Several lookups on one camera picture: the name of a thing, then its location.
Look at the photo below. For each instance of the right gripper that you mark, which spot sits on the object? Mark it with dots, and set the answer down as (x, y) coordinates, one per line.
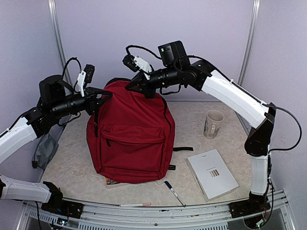
(144, 87)

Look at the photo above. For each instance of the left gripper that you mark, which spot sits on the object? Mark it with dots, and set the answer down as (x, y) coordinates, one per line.
(92, 103)

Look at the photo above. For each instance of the red student backpack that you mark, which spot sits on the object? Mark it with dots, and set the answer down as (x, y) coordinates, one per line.
(131, 138)

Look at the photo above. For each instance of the white book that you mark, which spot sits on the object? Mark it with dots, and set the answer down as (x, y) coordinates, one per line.
(211, 174)

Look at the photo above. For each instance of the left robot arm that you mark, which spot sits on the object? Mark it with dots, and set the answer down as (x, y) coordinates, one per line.
(57, 100)

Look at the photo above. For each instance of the cream ceramic mug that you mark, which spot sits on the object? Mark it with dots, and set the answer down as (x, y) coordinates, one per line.
(213, 121)

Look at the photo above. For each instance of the orange comic book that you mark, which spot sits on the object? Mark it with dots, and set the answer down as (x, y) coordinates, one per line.
(113, 184)

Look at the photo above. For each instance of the blue capped marker pen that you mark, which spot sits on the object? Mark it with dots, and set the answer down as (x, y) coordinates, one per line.
(175, 193)

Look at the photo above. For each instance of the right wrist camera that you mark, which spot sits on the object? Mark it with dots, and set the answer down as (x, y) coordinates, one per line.
(135, 63)

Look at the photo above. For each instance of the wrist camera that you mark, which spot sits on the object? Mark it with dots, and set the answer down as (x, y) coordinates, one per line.
(85, 77)
(135, 63)

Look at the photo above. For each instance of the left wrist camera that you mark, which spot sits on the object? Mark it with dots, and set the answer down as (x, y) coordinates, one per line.
(85, 77)

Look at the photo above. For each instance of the grey pouch with cord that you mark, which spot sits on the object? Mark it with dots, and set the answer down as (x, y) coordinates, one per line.
(44, 152)

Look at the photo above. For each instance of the left frame post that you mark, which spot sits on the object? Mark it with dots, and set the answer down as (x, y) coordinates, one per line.
(56, 31)

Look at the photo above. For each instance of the frame post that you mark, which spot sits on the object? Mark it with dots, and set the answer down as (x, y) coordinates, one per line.
(56, 31)
(250, 40)

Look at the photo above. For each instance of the right frame post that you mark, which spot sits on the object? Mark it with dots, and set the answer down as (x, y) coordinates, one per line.
(250, 40)

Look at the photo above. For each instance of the white pen on rail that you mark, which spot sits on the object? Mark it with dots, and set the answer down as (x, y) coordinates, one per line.
(136, 205)

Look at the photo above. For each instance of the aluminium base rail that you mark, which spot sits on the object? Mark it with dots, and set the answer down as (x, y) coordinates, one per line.
(99, 216)

